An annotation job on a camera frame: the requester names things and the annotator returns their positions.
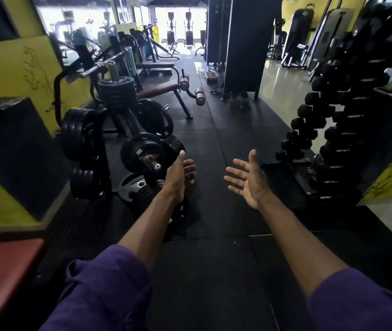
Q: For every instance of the person's right hand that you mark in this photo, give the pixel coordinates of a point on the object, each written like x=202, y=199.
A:
x=253, y=186

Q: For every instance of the person's left hand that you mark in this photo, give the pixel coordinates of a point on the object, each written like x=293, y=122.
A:
x=177, y=179

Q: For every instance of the person's right thumb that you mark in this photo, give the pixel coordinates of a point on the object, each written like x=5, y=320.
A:
x=252, y=159

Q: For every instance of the person's left thumb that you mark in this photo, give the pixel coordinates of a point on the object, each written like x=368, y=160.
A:
x=181, y=159

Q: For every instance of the person's right middle finger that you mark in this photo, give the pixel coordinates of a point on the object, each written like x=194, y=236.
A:
x=234, y=172

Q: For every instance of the person's right little finger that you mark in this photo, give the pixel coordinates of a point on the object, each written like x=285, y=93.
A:
x=238, y=191

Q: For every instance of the person's left forearm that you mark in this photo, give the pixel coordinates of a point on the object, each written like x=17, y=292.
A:
x=149, y=225

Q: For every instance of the person's right forearm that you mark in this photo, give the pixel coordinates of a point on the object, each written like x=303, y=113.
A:
x=299, y=248

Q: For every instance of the barbell loaded with black plates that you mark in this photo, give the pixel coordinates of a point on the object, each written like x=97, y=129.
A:
x=144, y=153

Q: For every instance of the large black weight plate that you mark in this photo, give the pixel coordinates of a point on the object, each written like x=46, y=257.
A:
x=154, y=117

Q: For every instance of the black rubber weight plate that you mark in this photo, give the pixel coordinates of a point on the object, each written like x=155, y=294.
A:
x=180, y=213

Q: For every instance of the grey-centred black weight plate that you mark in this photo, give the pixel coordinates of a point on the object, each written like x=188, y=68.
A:
x=132, y=187

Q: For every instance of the clear water bottle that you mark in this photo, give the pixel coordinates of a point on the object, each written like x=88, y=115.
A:
x=315, y=163

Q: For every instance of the row of black hex dumbbells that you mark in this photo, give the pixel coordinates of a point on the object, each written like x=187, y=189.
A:
x=308, y=124

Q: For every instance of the maroon decline bench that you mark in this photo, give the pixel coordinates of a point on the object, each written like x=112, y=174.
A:
x=168, y=87

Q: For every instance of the stack of black weight plates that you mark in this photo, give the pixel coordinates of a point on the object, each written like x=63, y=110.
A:
x=117, y=94

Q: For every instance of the black weight plate rack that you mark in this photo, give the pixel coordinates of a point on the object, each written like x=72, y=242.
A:
x=85, y=148

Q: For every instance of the black incline bench press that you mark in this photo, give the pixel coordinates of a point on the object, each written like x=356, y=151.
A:
x=151, y=44

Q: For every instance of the black dumbbell rack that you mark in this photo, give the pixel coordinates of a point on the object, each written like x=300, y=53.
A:
x=361, y=110

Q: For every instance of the silver barbell bar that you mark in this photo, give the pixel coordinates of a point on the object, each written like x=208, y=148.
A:
x=101, y=65

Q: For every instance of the black elliptical trainer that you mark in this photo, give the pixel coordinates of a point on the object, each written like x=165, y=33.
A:
x=171, y=30
x=189, y=30

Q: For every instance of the black upright weight machine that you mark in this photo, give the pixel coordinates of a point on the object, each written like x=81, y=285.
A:
x=297, y=34

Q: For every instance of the grey-framed black weight machine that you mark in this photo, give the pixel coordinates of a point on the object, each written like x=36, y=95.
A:
x=330, y=37

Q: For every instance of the person's purple left sleeve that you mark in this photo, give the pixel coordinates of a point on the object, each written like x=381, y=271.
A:
x=102, y=293

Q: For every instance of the person's purple sleeve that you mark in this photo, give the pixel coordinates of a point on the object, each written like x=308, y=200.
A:
x=102, y=293
x=358, y=305

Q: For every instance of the person's purple right sleeve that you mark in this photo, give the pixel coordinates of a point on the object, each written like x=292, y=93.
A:
x=358, y=305

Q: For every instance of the black padded plyo box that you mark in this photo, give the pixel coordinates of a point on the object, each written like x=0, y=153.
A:
x=13, y=158

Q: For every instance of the red padded bench seat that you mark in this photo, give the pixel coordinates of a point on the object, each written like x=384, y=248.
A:
x=2, y=275

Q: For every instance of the wall mirror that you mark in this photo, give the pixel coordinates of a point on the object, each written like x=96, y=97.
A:
x=75, y=17

